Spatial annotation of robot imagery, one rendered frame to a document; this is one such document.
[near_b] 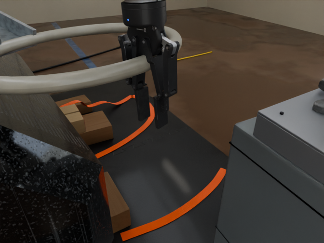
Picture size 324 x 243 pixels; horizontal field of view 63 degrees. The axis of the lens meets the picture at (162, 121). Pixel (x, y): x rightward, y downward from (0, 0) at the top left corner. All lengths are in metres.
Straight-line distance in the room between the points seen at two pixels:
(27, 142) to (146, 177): 1.03
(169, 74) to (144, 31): 0.08
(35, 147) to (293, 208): 0.60
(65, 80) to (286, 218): 0.53
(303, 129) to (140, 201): 1.09
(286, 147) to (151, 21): 0.36
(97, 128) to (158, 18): 1.50
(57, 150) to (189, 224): 0.87
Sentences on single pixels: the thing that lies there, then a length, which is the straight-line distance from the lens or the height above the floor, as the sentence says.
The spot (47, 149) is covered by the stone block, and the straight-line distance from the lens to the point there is 0.73.
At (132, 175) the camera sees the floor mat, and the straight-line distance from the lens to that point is 1.66.
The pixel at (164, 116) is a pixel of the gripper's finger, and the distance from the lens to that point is 0.54.
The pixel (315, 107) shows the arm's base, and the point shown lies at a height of 0.88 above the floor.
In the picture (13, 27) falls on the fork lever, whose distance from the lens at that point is 0.94.
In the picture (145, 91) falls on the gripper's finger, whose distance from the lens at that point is 0.55.
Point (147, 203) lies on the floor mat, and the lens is 1.50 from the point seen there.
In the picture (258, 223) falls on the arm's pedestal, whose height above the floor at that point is 0.58.
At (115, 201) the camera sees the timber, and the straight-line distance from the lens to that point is 1.37.
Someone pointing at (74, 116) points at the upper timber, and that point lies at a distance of 1.88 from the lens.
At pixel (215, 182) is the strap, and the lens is 1.63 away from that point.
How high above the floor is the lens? 1.15
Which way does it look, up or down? 32 degrees down
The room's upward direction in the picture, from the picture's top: straight up
